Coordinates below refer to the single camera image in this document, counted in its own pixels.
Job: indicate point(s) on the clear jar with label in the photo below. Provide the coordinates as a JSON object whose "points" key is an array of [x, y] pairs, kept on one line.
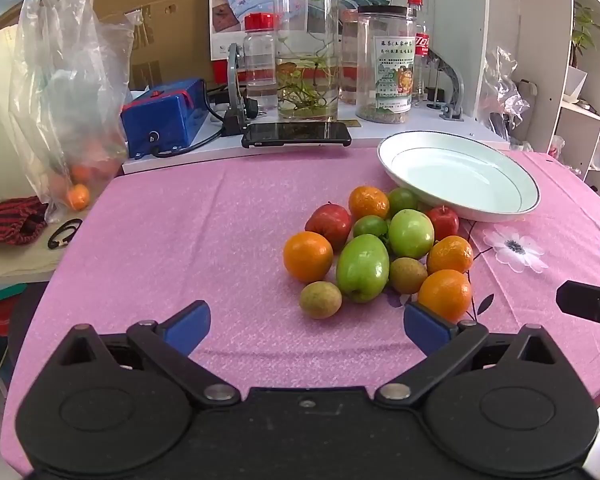
{"points": [[385, 69]]}

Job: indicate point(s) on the clear plastic fruit bag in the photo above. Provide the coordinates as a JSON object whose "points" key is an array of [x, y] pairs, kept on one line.
{"points": [[70, 79]]}

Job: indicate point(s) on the red black knitted cloth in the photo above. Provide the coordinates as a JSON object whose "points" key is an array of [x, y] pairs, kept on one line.
{"points": [[22, 220]]}

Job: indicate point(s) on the black smartphone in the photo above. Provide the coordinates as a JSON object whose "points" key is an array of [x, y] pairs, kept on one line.
{"points": [[274, 134]]}

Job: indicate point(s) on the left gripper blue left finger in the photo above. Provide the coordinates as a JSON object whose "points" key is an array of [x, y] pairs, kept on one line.
{"points": [[184, 331]]}

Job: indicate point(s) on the small green fruit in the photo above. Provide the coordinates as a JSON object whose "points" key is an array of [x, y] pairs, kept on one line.
{"points": [[400, 199], [371, 224]]}

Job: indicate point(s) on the large orange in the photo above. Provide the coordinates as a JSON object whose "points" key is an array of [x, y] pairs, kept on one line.
{"points": [[308, 257]]}

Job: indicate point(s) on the white shelf unit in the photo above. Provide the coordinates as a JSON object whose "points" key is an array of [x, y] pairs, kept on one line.
{"points": [[554, 46]]}

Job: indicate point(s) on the small red apple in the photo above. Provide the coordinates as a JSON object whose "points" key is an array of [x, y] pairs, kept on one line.
{"points": [[445, 221]]}

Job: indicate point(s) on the blue electric box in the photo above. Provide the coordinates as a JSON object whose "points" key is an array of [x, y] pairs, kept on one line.
{"points": [[166, 118]]}

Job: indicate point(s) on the cardboard box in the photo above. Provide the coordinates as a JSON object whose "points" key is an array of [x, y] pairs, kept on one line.
{"points": [[171, 40]]}

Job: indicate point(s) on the glass vase with plant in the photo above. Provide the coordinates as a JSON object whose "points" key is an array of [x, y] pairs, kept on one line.
{"points": [[307, 59]]}

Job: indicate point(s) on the cola bottle red cap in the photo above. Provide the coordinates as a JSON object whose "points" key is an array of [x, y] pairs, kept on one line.
{"points": [[421, 51]]}

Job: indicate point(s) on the white oval plate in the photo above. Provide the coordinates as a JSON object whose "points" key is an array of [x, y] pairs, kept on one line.
{"points": [[478, 182]]}

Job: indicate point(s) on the large red apple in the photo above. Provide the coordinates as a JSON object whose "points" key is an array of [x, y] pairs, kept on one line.
{"points": [[333, 222]]}

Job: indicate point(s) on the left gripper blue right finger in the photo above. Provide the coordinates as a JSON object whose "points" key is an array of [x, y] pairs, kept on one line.
{"points": [[426, 330]]}

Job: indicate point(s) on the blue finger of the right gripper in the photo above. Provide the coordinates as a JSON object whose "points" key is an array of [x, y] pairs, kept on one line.
{"points": [[580, 300]]}

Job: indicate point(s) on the small green fruit back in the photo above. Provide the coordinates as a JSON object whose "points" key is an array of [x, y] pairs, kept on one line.
{"points": [[400, 199]]}

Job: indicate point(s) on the crumpled clear plastic bag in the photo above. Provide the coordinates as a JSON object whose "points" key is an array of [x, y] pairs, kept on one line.
{"points": [[501, 105]]}

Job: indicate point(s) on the clear jar red lid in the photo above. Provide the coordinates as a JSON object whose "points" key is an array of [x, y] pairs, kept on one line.
{"points": [[259, 50]]}

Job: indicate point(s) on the pink tablecloth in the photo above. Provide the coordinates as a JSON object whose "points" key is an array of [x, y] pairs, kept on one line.
{"points": [[215, 231]]}

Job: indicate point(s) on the brown kiwi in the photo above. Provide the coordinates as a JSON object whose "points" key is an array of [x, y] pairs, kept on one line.
{"points": [[406, 275], [320, 300]]}

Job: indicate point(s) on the large green oval apple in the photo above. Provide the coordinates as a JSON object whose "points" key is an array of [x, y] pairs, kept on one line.
{"points": [[362, 270]]}

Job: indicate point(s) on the orange top mandarin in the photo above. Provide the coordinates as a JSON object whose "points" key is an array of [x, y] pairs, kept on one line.
{"points": [[368, 201]]}

